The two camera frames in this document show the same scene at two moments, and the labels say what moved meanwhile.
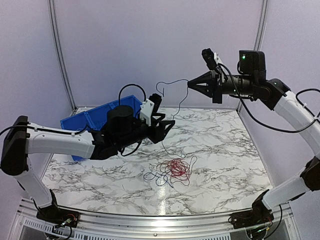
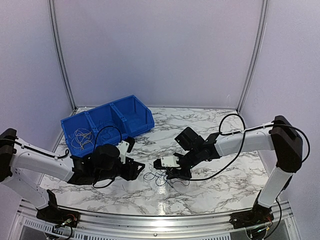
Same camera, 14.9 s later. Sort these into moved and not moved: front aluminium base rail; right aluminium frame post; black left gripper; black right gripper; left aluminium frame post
Moved: black right gripper; black left gripper
Not moved: right aluminium frame post; left aluminium frame post; front aluminium base rail
